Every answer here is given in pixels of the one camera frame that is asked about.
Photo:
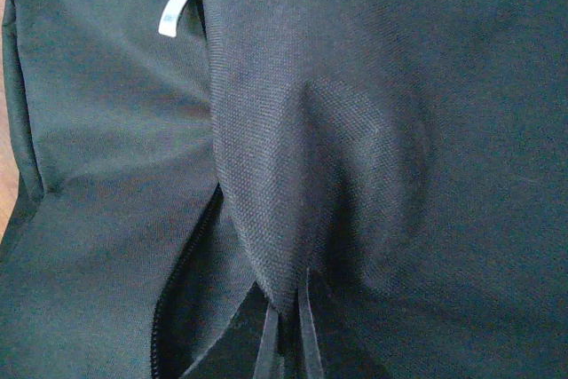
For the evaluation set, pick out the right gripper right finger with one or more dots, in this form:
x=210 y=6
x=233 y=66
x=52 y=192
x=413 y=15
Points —
x=310 y=364

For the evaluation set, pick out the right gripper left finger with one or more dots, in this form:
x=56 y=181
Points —
x=268 y=359

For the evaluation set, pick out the black student bag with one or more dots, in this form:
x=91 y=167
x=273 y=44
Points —
x=183 y=162

